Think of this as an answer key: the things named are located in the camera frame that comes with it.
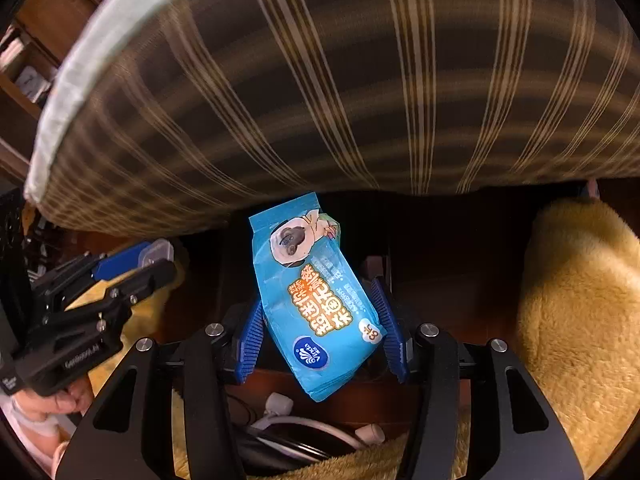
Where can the yellow fluffy rug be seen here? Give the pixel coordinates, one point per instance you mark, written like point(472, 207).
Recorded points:
point(575, 310)

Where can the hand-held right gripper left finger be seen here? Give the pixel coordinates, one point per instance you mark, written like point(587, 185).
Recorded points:
point(250, 345)

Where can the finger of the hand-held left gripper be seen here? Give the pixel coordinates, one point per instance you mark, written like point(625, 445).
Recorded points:
point(145, 280)
point(117, 262)

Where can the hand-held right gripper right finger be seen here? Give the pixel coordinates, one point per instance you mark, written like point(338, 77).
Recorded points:
point(395, 340)

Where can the blue wet wipes packet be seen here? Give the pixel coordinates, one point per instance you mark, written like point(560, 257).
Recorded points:
point(310, 310)

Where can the plaid mattress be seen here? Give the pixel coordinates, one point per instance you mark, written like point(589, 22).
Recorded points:
point(350, 85)

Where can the person's left hand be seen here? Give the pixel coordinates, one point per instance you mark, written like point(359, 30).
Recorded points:
point(50, 402)

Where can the open wooden shelf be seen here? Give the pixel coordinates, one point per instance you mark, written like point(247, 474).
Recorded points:
point(50, 0)

